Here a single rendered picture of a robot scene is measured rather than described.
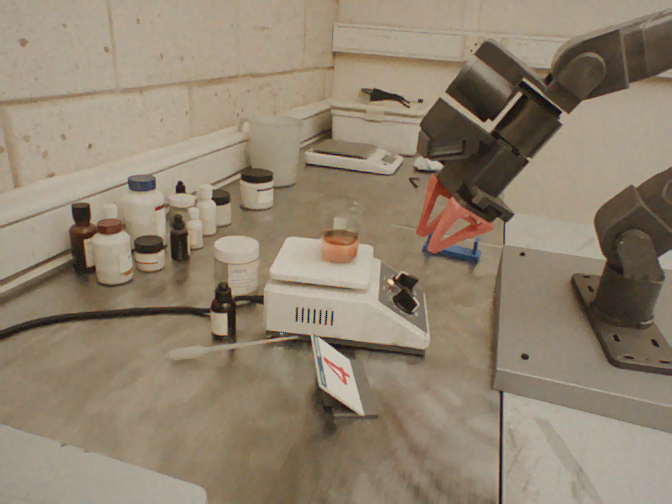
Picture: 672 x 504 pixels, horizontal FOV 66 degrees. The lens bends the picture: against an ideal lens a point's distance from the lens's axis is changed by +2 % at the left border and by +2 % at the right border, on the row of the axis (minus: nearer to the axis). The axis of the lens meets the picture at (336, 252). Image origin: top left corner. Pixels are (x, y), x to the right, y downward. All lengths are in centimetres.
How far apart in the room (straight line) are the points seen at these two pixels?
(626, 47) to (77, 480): 62
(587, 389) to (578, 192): 152
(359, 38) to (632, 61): 149
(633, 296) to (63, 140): 81
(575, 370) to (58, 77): 79
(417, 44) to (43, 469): 174
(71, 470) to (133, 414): 8
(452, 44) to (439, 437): 159
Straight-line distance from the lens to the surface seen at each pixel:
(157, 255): 81
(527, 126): 61
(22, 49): 86
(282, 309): 61
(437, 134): 56
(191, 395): 56
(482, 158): 60
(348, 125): 170
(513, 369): 60
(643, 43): 61
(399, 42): 198
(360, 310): 60
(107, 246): 76
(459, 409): 57
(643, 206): 64
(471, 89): 60
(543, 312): 71
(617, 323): 70
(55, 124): 90
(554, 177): 206
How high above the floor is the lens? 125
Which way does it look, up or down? 23 degrees down
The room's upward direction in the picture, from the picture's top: 4 degrees clockwise
